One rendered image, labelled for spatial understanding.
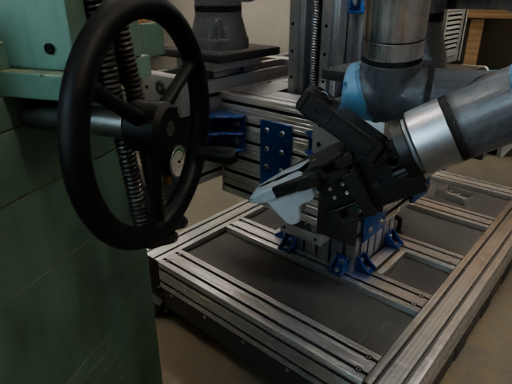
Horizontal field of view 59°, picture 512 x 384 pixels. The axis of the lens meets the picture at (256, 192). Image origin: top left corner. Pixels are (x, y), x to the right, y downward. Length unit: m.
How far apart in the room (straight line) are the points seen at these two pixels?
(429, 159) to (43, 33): 0.44
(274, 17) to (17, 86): 3.44
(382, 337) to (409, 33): 0.76
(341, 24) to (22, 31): 0.68
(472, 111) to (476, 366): 1.06
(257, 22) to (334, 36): 2.96
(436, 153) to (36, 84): 0.45
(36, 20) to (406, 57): 0.43
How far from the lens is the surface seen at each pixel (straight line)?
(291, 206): 0.56
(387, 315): 1.21
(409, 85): 0.60
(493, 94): 0.50
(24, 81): 0.59
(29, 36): 0.60
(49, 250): 0.71
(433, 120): 0.50
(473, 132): 0.50
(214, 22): 1.15
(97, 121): 0.56
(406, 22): 0.58
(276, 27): 3.94
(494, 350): 1.54
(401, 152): 0.51
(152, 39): 0.88
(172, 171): 0.83
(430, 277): 1.38
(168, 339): 1.44
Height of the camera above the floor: 0.96
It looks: 25 degrees down
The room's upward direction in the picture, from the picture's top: straight up
